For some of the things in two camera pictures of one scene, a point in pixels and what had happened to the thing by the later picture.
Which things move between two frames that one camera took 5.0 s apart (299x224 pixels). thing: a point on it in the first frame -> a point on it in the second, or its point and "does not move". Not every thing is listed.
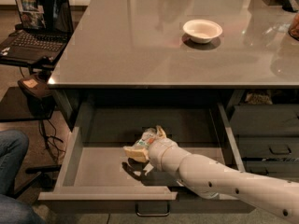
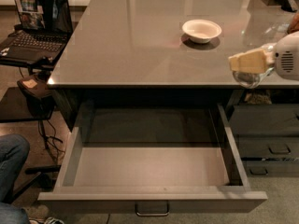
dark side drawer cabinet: x=264 y=124 does not move
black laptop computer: x=46 y=27 does not move
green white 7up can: x=147 y=138 -> x=250 y=79
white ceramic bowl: x=202 y=31 does not move
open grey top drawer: x=96 y=176 does not move
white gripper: x=156 y=152 -> x=286 y=59
